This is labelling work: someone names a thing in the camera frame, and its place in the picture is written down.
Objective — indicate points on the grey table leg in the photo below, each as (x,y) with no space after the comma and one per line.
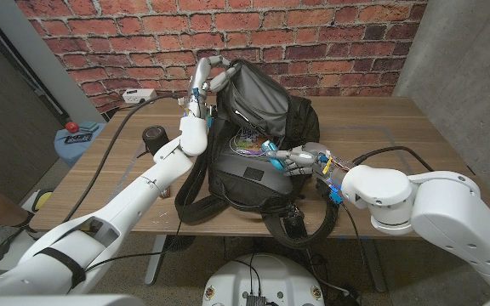
(155,259)
(373,265)

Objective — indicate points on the blue rounded device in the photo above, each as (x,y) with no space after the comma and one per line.
(272,156)

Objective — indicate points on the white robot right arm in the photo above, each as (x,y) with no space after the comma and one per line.
(436,212)

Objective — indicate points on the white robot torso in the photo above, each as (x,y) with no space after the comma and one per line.
(262,280)

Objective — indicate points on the black round fan base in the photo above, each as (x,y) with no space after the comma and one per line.
(180,243)

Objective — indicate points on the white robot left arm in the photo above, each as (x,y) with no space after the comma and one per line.
(113,212)

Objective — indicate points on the black round cylinder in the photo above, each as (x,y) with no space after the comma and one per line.
(155,138)

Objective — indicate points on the white power strip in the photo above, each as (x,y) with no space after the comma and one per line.
(138,96)

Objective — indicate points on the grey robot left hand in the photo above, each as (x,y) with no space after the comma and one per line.
(202,78)

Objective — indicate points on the black backpack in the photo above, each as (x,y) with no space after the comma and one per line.
(262,170)

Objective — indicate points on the blue round stool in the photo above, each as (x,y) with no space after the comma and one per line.
(72,154)

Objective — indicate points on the red ball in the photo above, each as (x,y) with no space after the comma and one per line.
(72,127)

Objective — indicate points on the teal small box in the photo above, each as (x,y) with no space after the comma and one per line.
(89,126)

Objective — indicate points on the purple disc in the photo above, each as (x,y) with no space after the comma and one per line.
(247,142)

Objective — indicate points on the yellow white floor object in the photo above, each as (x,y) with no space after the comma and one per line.
(43,199)

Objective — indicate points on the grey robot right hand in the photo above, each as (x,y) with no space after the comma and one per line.
(309,159)

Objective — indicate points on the printed brick backdrop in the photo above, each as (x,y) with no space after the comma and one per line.
(313,34)

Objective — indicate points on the black phone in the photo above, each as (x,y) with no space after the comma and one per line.
(78,138)

